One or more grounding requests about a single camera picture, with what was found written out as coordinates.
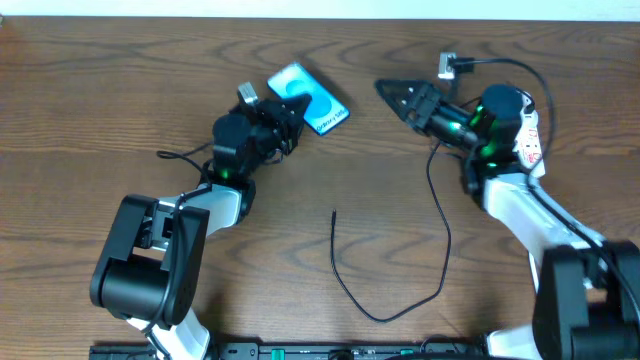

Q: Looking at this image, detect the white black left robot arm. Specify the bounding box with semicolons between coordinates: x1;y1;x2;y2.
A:
89;94;311;359

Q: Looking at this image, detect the blue screen smartphone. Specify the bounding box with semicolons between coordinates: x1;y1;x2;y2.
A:
266;61;351;137

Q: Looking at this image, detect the white power strip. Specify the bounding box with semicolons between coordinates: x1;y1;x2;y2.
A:
514;90;546;178

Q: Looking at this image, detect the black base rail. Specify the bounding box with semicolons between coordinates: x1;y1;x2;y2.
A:
89;341;486;360

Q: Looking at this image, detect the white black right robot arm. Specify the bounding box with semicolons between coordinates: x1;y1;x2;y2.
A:
374;79;639;359

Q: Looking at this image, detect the black charger cable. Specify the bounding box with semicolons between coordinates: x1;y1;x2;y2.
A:
329;142;453;324

